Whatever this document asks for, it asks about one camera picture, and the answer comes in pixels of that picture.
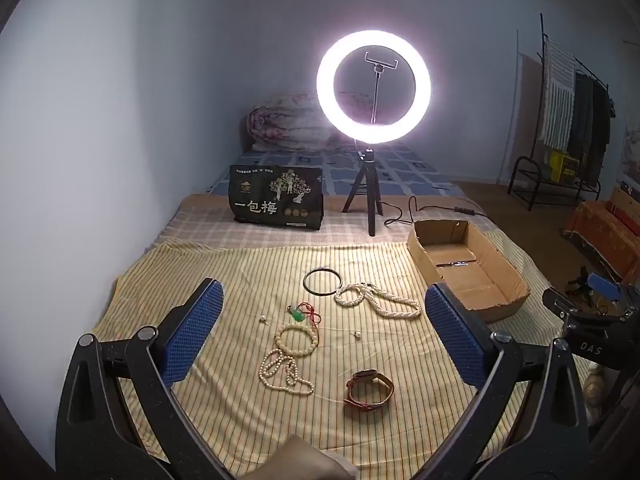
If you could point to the small black floor tripod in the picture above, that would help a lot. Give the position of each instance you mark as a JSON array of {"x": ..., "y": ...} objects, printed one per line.
[{"x": 580, "y": 282}]

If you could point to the landscape wall poster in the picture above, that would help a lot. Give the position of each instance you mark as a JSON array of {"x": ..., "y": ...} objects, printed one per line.
[{"x": 631, "y": 155}]

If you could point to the black printed bag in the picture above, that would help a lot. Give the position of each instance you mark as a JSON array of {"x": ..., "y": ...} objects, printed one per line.
[{"x": 275, "y": 200}]

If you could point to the black phone holder clamp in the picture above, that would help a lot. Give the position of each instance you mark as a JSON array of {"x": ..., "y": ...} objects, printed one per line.
[{"x": 374, "y": 85}]

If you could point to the folded floral quilt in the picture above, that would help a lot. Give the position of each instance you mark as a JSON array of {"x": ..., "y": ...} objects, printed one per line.
[{"x": 280, "y": 125}]

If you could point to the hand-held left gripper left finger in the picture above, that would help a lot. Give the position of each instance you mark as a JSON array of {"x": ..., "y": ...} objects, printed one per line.
[{"x": 192, "y": 330}]

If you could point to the black clothes rack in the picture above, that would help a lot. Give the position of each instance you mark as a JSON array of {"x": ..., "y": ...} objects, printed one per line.
[{"x": 527, "y": 158}]

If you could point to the orange cloth-covered box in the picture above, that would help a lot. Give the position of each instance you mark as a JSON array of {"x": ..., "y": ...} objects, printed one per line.
[{"x": 600, "y": 235}]

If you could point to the beige door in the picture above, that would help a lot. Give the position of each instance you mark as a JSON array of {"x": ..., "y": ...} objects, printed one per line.
[{"x": 522, "y": 120}]

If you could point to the beige plaid bed sheet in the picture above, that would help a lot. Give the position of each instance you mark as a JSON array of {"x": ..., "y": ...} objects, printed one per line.
[{"x": 300, "y": 237}]

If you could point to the brown cardboard box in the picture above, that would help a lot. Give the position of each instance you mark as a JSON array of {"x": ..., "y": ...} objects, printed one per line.
[{"x": 480, "y": 270}]

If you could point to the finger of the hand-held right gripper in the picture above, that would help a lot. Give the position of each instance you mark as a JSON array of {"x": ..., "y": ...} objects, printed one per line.
[
  {"x": 605, "y": 286},
  {"x": 560, "y": 305}
]

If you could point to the yellow striped cloth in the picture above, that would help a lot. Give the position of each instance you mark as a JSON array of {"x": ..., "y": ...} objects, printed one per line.
[{"x": 375, "y": 350}]

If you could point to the person's beige trouser leg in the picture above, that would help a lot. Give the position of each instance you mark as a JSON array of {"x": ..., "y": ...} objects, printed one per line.
[{"x": 295, "y": 462}]

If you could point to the yellow box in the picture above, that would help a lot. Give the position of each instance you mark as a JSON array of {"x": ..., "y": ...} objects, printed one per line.
[{"x": 564, "y": 166}]

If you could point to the dark hanging clothes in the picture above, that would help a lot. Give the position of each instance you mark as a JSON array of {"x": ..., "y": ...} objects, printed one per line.
[{"x": 590, "y": 125}]

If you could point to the white striped garment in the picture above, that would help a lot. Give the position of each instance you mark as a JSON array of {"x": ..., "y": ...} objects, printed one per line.
[{"x": 557, "y": 90}]

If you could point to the red-brown leather watch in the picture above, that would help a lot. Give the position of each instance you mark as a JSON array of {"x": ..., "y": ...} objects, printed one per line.
[{"x": 372, "y": 405}]

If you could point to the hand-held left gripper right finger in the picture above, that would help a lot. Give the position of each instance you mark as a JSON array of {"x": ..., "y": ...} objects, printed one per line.
[{"x": 452, "y": 332}]

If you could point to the black bangle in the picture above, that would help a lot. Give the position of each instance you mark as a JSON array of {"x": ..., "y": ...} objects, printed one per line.
[{"x": 305, "y": 284}]

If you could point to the brown box with red strip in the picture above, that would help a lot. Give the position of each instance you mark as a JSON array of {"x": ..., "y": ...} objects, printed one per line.
[{"x": 627, "y": 210}]

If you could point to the black tripod stand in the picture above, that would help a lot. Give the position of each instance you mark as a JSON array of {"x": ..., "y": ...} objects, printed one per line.
[{"x": 370, "y": 185}]

